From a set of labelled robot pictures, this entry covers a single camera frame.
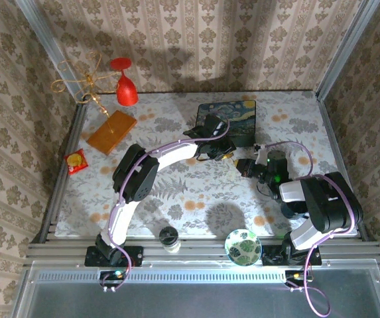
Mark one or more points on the dark blue cup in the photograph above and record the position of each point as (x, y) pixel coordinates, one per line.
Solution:
(290, 210)

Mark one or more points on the aluminium frame cross rail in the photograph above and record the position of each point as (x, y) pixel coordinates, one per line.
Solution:
(203, 251)

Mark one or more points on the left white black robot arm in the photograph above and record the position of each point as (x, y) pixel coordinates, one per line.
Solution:
(176, 154)

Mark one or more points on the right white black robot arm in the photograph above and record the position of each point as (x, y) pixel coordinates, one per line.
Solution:
(325, 202)

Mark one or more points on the glass jar black lid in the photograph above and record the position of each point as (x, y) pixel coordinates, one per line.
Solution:
(169, 239)

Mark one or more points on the brass padlock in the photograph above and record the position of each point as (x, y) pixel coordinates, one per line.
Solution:
(228, 156)

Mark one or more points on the small controller board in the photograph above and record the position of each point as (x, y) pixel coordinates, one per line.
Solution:
(297, 276)
(113, 276)

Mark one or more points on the starry night painted box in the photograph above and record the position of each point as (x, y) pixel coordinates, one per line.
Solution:
(239, 119)

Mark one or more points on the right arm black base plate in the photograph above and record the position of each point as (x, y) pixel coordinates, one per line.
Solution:
(271, 258)

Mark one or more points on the red yellow snack packet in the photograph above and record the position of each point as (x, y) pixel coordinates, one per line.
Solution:
(76, 161)

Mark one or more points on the aluminium corner post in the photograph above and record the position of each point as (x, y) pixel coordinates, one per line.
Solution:
(48, 44)
(349, 44)

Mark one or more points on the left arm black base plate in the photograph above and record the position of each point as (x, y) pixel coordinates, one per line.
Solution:
(133, 255)

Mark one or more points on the red wine glass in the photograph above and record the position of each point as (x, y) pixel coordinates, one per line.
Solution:
(126, 89)

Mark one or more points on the aluminium side rail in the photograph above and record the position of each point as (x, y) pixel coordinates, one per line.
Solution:
(342, 165)
(57, 189)

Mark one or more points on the leaf pattern bowl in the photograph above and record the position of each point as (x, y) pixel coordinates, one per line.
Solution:
(242, 247)

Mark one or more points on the floral fern table mat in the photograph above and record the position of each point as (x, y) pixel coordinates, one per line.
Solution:
(189, 198)

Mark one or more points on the right small controller board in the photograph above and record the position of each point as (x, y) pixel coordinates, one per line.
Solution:
(297, 276)

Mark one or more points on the left small controller board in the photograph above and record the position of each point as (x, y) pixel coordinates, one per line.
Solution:
(113, 276)

